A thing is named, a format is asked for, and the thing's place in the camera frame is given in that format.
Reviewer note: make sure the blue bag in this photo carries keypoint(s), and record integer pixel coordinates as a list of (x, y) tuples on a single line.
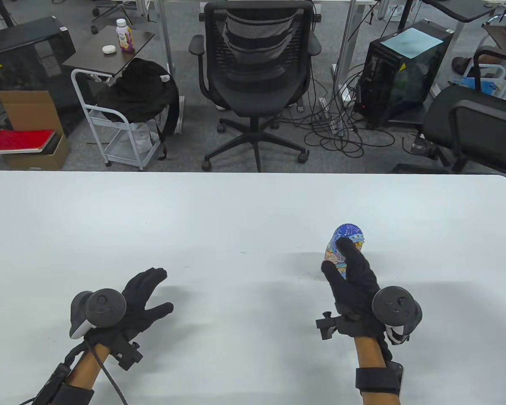
[(485, 84)]

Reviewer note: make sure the bottle with purple label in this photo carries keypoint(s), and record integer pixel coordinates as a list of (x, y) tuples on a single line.
[(125, 38)]

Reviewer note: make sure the large blue Russian doll top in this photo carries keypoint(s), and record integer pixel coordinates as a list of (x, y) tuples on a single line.
[(349, 231)]

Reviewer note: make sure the black chair with grey frame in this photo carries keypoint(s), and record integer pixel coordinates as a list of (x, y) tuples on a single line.
[(468, 118)]

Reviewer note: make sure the grey chair star base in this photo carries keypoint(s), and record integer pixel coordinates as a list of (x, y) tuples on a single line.
[(109, 8)]

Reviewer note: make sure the white power strip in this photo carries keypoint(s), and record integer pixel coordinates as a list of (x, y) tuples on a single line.
[(325, 107)]

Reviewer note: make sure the person's left hand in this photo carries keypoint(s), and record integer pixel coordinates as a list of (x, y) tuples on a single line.
[(145, 291)]

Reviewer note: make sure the white earbuds case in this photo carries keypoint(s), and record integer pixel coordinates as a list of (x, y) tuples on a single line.
[(109, 49)]

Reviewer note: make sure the red notebook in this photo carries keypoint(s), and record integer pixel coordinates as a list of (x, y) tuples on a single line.
[(21, 139)]

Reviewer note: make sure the person's right hand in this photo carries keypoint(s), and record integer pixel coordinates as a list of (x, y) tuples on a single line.
[(356, 291)]

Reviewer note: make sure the large Russian doll base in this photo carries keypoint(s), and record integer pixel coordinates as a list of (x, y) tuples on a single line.
[(338, 258)]

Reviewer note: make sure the black VR controller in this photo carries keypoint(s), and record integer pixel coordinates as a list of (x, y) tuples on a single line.
[(396, 306), (103, 306)]

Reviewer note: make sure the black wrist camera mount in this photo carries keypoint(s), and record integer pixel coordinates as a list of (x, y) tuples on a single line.
[(128, 356), (327, 327)]

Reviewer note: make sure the cardboard box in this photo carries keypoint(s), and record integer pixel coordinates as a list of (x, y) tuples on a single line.
[(29, 109)]

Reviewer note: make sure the black equipment cabinet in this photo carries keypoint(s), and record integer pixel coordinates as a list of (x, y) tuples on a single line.
[(25, 55)]

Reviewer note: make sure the black desk top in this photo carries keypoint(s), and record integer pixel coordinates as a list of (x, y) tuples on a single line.
[(459, 10)]

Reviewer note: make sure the person's left forearm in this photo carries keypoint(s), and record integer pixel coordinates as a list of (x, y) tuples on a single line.
[(88, 363)]

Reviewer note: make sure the light blue paper sheet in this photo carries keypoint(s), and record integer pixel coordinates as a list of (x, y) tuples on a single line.
[(411, 42)]

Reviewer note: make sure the white desk leg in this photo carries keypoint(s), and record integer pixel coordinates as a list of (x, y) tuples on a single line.
[(346, 46), (165, 33)]

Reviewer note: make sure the black backpack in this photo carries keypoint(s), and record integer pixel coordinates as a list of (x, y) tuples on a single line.
[(139, 93)]

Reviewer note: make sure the black mesh office chair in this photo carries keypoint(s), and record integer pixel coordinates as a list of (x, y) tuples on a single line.
[(253, 84)]

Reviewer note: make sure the person's right forearm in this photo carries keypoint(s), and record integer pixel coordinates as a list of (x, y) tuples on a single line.
[(369, 354)]

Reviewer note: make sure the black computer tower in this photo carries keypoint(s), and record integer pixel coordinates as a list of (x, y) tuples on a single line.
[(388, 84)]

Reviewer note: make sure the dark wood side table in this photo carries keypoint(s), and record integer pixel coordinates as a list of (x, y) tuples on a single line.
[(105, 59)]

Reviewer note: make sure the white metal cart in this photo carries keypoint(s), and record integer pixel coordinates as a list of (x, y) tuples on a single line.
[(124, 152)]

